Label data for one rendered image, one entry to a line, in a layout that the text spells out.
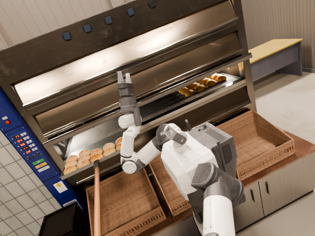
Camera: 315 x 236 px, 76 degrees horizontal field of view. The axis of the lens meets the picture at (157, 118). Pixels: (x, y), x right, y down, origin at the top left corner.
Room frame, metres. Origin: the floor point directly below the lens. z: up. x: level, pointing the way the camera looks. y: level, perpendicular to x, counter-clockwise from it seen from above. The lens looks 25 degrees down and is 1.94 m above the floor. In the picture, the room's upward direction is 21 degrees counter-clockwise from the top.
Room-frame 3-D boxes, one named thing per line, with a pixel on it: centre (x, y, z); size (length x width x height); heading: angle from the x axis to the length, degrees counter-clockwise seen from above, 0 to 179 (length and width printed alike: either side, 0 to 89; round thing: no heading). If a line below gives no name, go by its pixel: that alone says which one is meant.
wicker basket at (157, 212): (1.30, 0.53, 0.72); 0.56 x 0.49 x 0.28; 99
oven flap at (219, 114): (1.64, -0.02, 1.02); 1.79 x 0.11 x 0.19; 97
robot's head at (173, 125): (0.76, -0.05, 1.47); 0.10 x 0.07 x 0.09; 12
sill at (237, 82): (1.67, -0.02, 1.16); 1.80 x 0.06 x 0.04; 97
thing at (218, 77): (2.15, -0.54, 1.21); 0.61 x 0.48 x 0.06; 7
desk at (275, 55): (3.80, -2.34, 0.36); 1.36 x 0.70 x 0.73; 98
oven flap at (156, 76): (1.64, -0.02, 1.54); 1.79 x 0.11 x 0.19; 97
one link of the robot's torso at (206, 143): (0.77, -0.11, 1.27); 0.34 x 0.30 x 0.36; 12
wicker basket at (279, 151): (1.45, -0.67, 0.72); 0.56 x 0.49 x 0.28; 97
